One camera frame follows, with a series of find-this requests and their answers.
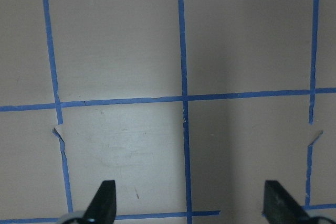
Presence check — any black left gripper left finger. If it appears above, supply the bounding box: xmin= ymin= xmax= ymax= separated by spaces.
xmin=82 ymin=180 xmax=117 ymax=224

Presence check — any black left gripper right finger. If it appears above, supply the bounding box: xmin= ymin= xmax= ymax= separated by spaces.
xmin=263 ymin=180 xmax=314 ymax=224

